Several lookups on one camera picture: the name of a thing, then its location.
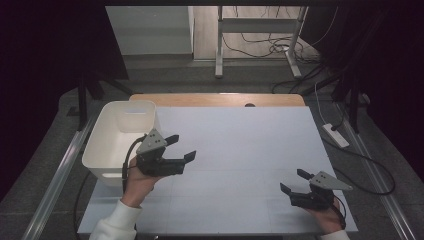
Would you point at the white plastic bin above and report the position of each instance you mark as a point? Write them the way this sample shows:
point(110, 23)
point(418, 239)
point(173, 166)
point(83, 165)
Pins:
point(110, 143)

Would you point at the person's right hand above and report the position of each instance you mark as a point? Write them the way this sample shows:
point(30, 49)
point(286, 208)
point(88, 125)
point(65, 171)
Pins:
point(326, 220)

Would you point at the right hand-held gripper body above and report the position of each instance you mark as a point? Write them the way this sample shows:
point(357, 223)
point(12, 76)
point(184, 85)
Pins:
point(313, 200)

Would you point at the person's left hand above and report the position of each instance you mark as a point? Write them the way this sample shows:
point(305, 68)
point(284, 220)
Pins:
point(140, 186)

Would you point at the dark curtain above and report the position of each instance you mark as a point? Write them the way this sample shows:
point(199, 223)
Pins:
point(400, 83)
point(33, 83)

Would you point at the black stand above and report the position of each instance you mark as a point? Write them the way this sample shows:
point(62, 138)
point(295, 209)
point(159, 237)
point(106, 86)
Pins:
point(82, 106)
point(354, 106)

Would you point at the white table cover board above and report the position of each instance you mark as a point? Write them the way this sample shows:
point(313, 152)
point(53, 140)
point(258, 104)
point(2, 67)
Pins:
point(233, 150)

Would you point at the white metal stand frame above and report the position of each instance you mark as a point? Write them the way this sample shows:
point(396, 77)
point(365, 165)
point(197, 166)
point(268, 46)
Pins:
point(219, 50)

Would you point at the white cabinet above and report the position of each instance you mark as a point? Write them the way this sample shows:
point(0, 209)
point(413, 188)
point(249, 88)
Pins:
point(150, 30)

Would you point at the aluminium rail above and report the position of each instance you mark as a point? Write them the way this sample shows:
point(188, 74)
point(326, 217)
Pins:
point(56, 186)
point(393, 206)

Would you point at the white power strip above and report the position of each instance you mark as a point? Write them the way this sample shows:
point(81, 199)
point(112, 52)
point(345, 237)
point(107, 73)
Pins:
point(335, 135)

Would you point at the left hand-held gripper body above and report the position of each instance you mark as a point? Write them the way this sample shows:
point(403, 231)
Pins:
point(156, 166)

